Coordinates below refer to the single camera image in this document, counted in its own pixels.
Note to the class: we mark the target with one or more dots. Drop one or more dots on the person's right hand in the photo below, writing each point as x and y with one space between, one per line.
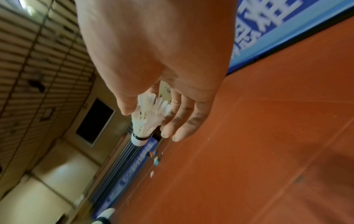
160 43

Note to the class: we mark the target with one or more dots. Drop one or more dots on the blue printed barrier board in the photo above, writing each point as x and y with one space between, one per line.
262 32
130 168

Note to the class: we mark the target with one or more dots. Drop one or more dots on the teal and white round object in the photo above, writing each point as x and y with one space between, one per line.
156 161

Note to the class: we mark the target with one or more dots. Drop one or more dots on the retracted striped bleachers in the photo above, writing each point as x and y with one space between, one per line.
119 161

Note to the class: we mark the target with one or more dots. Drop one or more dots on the black wall display screen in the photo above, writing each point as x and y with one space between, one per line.
95 122

